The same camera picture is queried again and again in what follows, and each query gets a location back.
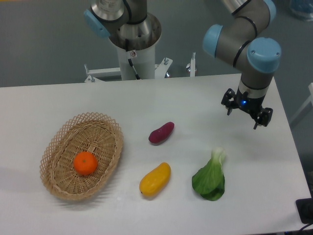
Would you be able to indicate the purple sweet potato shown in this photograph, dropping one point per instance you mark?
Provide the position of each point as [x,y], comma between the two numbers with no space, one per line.
[161,134]

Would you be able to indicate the yellow mango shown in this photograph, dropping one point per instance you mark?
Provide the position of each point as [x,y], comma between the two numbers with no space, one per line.
[153,182]

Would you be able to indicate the oval wicker basket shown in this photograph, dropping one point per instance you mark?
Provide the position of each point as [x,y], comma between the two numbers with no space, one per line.
[96,133]

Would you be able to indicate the orange fruit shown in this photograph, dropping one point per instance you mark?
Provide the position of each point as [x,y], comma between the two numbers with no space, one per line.
[85,163]

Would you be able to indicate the white frame at right edge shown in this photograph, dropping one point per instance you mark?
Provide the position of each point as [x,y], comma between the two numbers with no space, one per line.
[303,110]

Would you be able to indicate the green bok choy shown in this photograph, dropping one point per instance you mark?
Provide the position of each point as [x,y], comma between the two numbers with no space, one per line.
[209,181]

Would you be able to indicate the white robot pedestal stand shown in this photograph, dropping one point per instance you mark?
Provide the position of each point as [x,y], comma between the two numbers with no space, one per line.
[133,65]

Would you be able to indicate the black device at table edge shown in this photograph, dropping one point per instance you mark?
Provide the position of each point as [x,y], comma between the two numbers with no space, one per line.
[305,210]

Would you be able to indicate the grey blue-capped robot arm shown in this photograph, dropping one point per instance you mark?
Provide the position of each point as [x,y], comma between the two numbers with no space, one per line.
[135,32]

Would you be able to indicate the blue object in corner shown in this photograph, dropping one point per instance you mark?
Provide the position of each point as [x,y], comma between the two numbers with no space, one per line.
[302,9]

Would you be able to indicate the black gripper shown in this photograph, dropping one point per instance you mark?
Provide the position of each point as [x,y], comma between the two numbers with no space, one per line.
[250,101]

